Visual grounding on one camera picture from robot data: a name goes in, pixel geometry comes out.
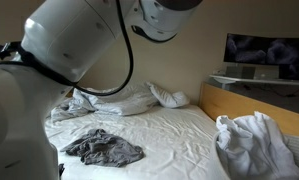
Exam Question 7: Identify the small white desk device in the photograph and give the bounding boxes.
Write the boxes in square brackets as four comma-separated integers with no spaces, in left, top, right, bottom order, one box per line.
[213,69,227,77]

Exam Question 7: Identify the crumpled white blanket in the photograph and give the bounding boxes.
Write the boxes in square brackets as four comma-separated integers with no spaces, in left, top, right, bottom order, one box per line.
[49,96,90,123]

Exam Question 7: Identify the grey shirt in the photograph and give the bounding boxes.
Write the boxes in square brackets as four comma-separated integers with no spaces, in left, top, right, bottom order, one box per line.
[60,128,146,168]

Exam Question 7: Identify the white and blue clothes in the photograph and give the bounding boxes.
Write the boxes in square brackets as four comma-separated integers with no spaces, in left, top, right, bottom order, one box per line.
[215,111,299,180]

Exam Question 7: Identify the small white pillow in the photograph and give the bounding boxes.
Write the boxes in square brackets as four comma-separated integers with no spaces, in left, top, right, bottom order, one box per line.
[146,81,191,109]

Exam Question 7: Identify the black wide monitor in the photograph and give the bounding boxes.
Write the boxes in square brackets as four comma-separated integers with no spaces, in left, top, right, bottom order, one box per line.
[223,33,299,83]

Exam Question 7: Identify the white bed sheet mattress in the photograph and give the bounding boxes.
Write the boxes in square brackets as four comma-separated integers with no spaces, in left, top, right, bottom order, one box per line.
[44,104,225,180]

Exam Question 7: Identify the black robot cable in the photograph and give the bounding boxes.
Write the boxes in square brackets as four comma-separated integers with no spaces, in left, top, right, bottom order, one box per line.
[0,0,135,98]

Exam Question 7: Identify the grey desktop box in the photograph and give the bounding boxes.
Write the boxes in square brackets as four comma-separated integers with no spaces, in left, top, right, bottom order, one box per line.
[225,65,257,80]

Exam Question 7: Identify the large white pillow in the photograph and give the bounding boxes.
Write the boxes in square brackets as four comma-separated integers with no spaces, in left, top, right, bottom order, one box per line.
[72,83,160,117]

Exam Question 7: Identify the wooden bed frame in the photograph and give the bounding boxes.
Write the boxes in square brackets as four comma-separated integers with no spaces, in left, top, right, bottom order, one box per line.
[198,82,299,139]

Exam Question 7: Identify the white desk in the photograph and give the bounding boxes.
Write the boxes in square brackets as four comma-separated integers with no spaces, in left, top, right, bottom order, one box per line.
[209,73,299,89]

